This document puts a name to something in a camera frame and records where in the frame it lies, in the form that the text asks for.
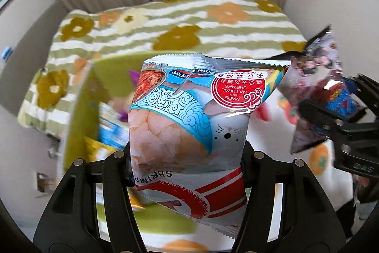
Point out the green cardboard box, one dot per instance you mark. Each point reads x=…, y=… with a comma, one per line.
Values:
x=115, y=66

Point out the red white shrimp chips packet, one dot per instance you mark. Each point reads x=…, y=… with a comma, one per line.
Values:
x=183, y=128

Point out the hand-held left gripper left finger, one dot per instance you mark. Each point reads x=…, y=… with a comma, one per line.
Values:
x=118, y=171

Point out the wall socket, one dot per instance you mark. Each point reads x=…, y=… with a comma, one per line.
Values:
x=43, y=182

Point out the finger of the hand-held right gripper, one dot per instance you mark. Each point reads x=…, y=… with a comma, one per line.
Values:
x=318, y=113
x=365, y=85

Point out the orange cream snack packet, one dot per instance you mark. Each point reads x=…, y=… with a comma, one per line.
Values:
x=94, y=150

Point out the grey bed headboard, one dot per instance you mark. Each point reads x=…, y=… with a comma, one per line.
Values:
x=26, y=57

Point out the blue white small container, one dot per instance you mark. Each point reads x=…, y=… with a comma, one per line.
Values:
x=7, y=52

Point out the floral striped blanket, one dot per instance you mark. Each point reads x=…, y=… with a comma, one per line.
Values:
x=207, y=30

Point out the white fruit print cloth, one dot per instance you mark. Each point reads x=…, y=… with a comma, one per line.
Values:
x=311, y=158

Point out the dark purple snack packet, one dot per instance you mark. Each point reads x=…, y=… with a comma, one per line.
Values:
x=319, y=78

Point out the blue white snack packet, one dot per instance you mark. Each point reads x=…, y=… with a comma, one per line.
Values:
x=111, y=128

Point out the magenta orange snack packet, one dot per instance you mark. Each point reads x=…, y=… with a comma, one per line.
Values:
x=127, y=84

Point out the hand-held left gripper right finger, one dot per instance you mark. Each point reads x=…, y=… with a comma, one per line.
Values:
x=256, y=171

